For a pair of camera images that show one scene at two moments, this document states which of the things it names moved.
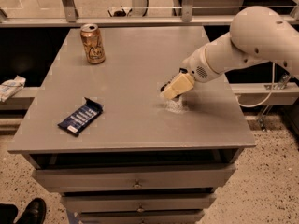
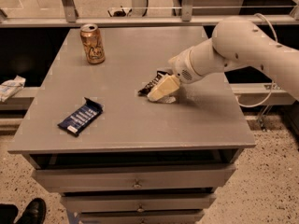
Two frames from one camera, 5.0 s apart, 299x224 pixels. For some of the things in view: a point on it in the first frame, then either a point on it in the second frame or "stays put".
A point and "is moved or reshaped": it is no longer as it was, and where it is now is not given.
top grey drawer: (132, 178) stays put
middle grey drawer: (137, 201) stays put
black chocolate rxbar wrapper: (182, 70) is moved or reshaped
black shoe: (34, 213) stays put
